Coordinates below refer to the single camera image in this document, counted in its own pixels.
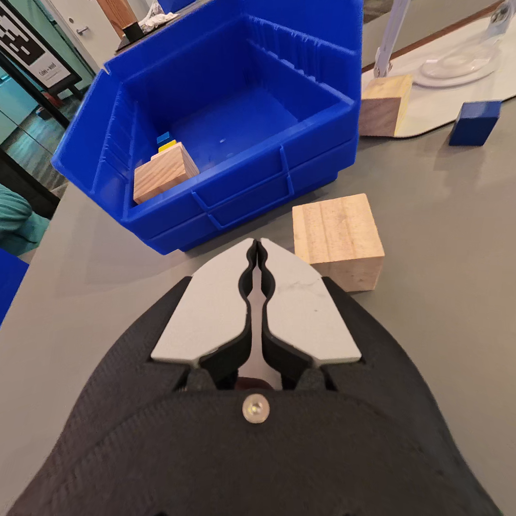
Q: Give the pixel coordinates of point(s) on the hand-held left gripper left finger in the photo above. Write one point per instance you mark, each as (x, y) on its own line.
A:
(201, 318)

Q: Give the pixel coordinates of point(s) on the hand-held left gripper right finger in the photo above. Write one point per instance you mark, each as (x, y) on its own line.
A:
(310, 318)

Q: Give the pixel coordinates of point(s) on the large plain wooden cube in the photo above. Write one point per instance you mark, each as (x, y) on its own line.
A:
(334, 229)
(165, 173)

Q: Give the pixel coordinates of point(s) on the medium plain wooden cube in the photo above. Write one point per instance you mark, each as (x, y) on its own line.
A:
(381, 115)

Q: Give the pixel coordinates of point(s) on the small blue wooden cube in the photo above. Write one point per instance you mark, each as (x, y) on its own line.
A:
(163, 138)
(473, 125)

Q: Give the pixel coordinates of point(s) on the small yellow wooden cube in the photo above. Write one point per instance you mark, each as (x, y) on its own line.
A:
(168, 146)

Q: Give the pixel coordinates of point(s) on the shallow blue plastic bin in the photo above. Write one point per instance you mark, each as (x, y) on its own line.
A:
(10, 282)

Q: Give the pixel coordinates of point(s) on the black office chair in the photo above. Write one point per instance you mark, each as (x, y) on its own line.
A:
(24, 181)

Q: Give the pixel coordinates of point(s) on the small black box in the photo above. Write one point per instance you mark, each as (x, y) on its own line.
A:
(132, 31)

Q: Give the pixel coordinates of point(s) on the crumpled white cloth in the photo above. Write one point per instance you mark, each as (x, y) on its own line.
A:
(159, 18)

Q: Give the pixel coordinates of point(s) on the brown wooden desk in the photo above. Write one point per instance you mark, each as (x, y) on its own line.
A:
(115, 16)

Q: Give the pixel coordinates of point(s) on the small blue desk bin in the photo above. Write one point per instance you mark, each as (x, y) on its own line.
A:
(175, 4)

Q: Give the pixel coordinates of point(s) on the black display on stand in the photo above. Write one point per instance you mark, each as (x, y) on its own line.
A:
(24, 32)

